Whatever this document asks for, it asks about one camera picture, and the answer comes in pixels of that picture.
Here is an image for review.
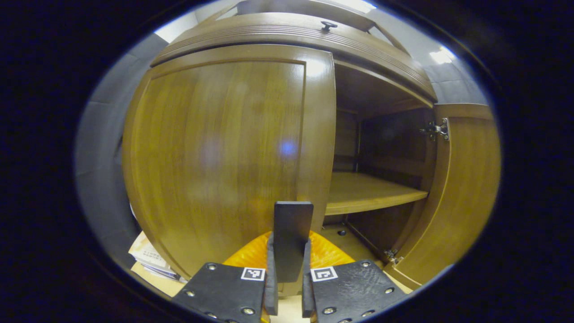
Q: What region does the white book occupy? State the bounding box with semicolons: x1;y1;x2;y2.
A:
143;265;189;284

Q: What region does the wooden inner shelf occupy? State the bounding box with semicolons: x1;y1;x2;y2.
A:
325;172;429;216

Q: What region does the large ceiling light panel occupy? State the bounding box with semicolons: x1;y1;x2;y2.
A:
343;0;377;13

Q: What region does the wooden double-door shoe cabinet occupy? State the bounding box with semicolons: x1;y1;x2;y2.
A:
122;0;502;297

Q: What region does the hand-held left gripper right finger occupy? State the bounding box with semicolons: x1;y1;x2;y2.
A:
301;231;409;323

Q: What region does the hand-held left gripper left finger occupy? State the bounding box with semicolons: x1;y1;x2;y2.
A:
173;231;278;323

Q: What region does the wooden shoe cabinet door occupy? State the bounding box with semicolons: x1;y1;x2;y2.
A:
122;44;337;297
383;103;502;290

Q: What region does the small ceiling light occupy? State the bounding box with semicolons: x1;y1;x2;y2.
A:
430;46;456;64

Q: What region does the black door handle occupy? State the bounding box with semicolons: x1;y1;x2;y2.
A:
273;201;313;283

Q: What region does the beige cover book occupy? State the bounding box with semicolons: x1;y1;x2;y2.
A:
129;231;178;275

